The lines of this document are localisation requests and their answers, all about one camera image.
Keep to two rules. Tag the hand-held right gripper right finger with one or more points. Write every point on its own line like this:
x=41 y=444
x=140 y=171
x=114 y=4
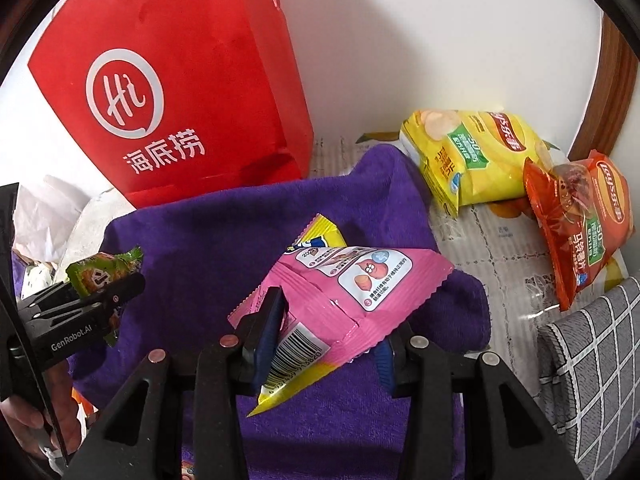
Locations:
x=387 y=362

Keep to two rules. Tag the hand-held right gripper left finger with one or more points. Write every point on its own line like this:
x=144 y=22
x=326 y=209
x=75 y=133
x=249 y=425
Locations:
x=269 y=332

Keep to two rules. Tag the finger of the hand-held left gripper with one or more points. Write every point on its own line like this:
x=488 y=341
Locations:
x=111 y=334
x=122 y=290

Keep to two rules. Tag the green snack packet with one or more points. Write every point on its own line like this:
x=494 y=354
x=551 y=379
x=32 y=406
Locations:
x=95 y=270

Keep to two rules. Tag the pink snack packet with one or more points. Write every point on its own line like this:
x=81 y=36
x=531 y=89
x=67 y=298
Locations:
x=370 y=300

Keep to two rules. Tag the person's left hand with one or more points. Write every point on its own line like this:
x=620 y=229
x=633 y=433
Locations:
x=25 y=425

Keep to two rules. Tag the purple towel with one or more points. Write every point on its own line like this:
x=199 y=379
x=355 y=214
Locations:
x=200 y=240

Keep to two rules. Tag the white crumpled plastic bag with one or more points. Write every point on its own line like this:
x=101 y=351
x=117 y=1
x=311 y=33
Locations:
x=50 y=210

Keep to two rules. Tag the grey checked cloth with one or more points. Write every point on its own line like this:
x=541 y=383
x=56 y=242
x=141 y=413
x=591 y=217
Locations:
x=590 y=360

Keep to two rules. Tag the orange chips bag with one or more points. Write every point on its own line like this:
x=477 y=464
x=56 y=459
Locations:
x=565 y=240

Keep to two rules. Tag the yellow chips bag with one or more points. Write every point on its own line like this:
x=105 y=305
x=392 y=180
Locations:
x=490 y=170

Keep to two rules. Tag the red paper bag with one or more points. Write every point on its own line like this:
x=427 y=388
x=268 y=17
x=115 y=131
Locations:
x=200 y=50

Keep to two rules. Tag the brown wooden frame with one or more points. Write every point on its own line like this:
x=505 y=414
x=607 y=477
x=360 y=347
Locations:
x=607 y=90

